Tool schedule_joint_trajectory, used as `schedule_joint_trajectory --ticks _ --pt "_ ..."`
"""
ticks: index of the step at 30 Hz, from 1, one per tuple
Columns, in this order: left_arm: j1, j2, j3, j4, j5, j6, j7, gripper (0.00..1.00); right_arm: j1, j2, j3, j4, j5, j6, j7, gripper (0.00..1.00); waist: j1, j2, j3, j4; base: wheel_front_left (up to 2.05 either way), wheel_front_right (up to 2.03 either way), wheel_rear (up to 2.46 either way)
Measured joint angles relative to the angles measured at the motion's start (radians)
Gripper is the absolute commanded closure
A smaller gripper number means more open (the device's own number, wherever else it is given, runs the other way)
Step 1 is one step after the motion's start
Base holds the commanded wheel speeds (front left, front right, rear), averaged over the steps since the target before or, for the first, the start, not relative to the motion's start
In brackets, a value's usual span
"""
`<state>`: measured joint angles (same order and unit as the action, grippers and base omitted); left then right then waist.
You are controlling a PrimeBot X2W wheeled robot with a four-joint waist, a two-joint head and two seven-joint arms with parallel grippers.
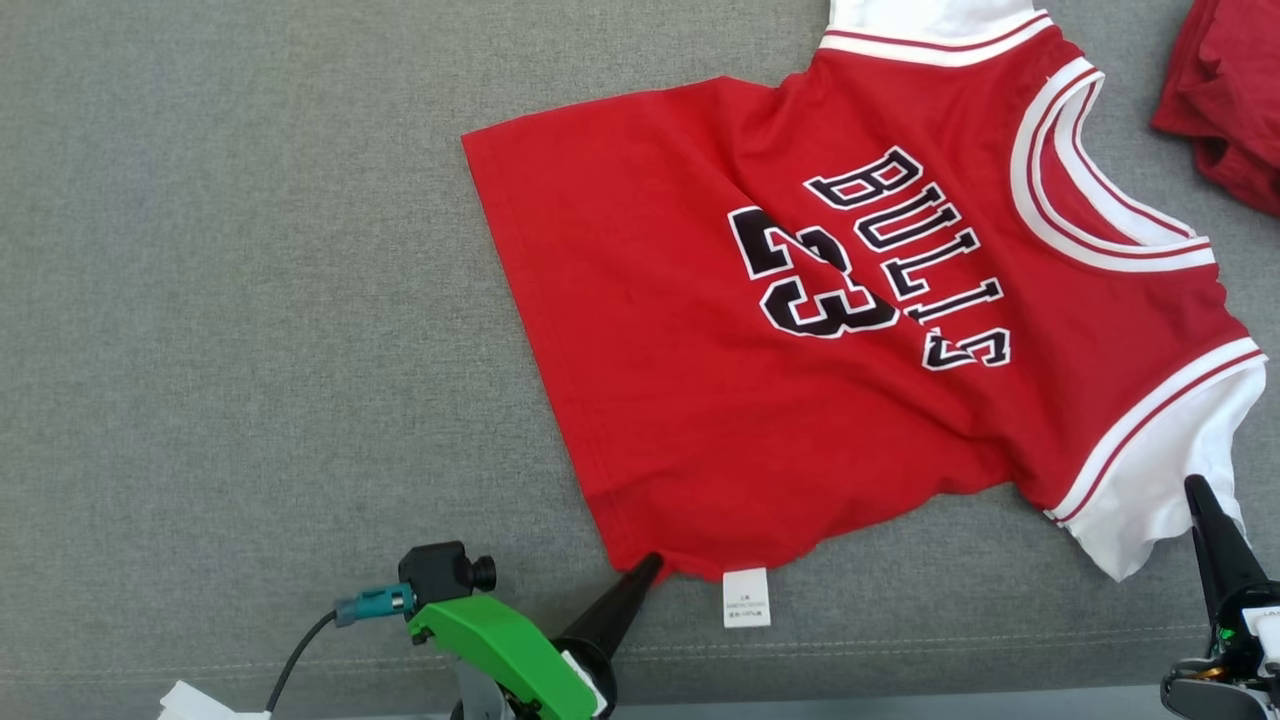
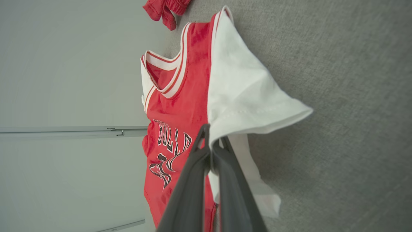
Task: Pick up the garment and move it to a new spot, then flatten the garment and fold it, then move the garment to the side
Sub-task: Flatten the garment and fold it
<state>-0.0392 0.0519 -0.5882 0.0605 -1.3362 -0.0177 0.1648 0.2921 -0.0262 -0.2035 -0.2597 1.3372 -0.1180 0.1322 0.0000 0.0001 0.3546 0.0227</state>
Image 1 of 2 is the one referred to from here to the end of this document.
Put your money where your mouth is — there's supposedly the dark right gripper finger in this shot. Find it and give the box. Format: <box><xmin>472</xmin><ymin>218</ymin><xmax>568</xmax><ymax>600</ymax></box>
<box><xmin>1184</xmin><ymin>474</ymin><xmax>1271</xmax><ymax>627</ymax></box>

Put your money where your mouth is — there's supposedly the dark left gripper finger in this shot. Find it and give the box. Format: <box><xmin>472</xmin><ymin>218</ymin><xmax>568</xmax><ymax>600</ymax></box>
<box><xmin>553</xmin><ymin>552</ymin><xmax>665</xmax><ymax>693</ymax></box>

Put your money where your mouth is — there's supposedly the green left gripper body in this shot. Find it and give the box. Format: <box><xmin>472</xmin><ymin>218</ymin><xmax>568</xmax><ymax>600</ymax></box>
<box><xmin>407</xmin><ymin>595</ymin><xmax>619</xmax><ymax>720</ymax></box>

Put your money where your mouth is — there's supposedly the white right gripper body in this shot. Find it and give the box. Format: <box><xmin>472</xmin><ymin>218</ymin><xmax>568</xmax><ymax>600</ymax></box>
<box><xmin>1195</xmin><ymin>581</ymin><xmax>1280</xmax><ymax>687</ymax></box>

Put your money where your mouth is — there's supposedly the red white basketball jersey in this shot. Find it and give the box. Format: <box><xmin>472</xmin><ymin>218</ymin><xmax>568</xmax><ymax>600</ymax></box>
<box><xmin>460</xmin><ymin>0</ymin><xmax>1269</xmax><ymax>629</ymax></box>

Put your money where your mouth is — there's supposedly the red garment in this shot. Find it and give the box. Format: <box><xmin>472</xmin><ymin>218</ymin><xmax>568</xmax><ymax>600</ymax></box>
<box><xmin>1150</xmin><ymin>0</ymin><xmax>1280</xmax><ymax>219</ymax></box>

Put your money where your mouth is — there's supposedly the grey fabric sofa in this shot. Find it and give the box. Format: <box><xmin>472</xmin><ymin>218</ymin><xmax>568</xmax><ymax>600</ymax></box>
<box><xmin>0</xmin><ymin>0</ymin><xmax>1280</xmax><ymax>706</ymax></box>

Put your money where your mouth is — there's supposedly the black cable teal connector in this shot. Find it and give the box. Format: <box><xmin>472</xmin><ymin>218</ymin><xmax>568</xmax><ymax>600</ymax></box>
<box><xmin>265</xmin><ymin>583</ymin><xmax>417</xmax><ymax>713</ymax></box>

